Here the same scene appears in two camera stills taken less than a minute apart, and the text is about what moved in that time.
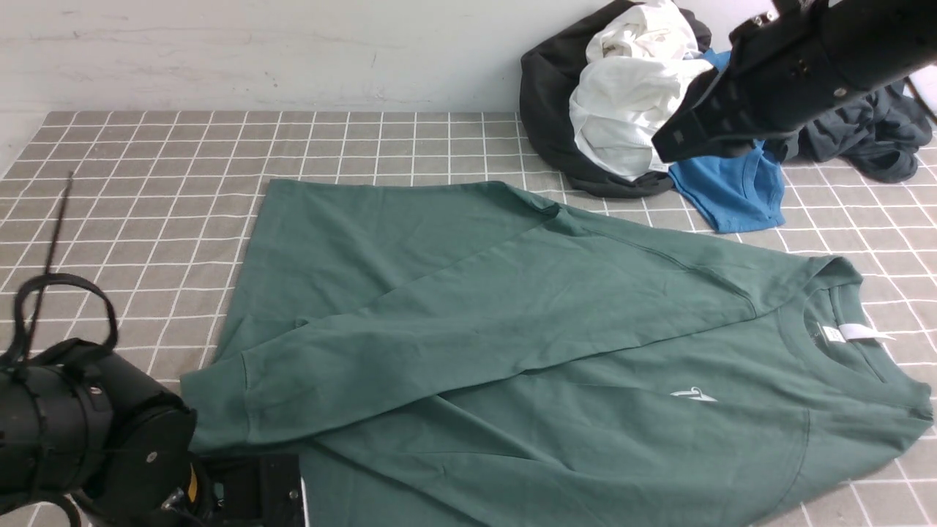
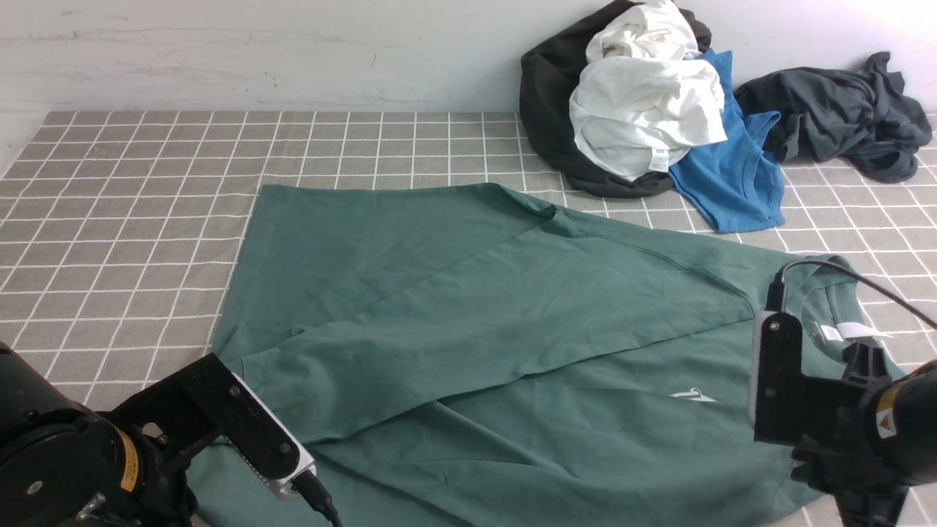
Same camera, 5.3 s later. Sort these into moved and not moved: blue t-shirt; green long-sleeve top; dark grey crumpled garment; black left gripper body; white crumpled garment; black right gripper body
Moved: black left gripper body; black right gripper body
Not moved: white crumpled garment; blue t-shirt; green long-sleeve top; dark grey crumpled garment
